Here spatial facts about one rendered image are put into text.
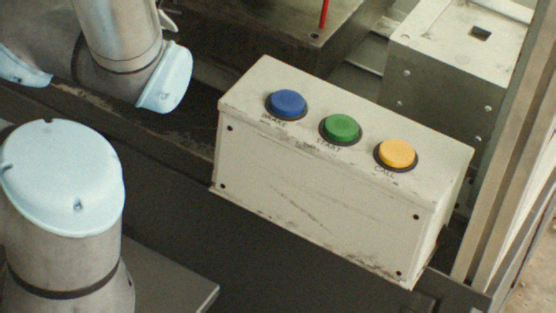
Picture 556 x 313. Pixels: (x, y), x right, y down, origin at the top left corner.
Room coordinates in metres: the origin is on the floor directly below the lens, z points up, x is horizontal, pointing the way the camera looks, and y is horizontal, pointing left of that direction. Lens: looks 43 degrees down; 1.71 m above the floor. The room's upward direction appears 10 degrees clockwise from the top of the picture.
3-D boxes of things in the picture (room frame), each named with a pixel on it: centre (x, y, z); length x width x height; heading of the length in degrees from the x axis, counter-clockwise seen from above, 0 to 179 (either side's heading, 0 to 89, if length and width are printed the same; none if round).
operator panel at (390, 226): (0.93, -0.07, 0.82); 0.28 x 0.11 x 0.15; 68
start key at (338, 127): (0.92, -0.06, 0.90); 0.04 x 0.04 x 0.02
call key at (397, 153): (0.89, -0.13, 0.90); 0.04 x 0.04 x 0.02
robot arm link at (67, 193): (0.73, 0.21, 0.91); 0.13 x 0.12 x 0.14; 75
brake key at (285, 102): (0.95, 0.00, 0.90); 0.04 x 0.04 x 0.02
